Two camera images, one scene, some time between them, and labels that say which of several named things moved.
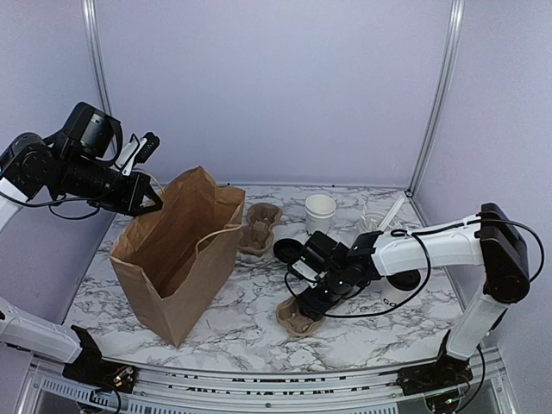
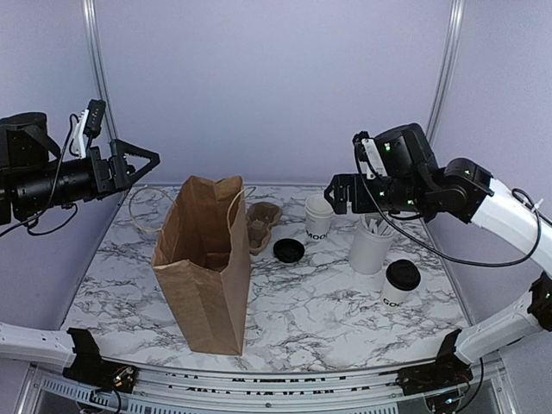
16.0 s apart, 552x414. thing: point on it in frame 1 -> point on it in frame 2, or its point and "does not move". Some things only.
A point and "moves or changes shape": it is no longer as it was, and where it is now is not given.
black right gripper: x=315 y=307 -> x=341 y=181
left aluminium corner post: x=99 y=55 does not move
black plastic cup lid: x=408 y=279 does not move
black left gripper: x=128 y=203 -> x=125 y=173
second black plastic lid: x=287 y=250 does not move
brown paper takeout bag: x=172 y=261 moves or changes shape
